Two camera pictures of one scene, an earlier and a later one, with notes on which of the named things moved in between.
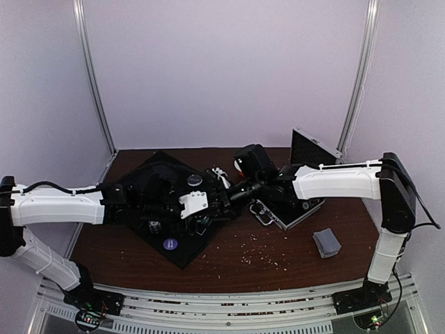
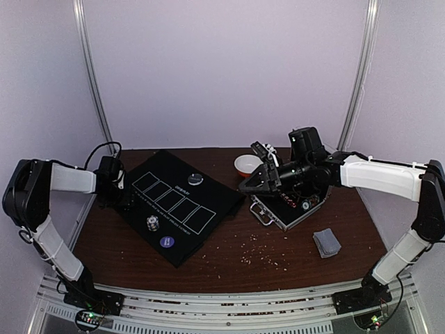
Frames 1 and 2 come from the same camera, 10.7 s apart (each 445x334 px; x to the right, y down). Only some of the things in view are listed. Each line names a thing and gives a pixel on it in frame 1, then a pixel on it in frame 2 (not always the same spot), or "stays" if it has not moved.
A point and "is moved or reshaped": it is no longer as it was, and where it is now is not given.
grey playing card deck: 326,243 stays
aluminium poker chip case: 305,149 stays
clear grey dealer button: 195,180 stays
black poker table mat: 176,206 stays
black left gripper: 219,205 to 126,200
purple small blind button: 170,244 is moved or reshaped
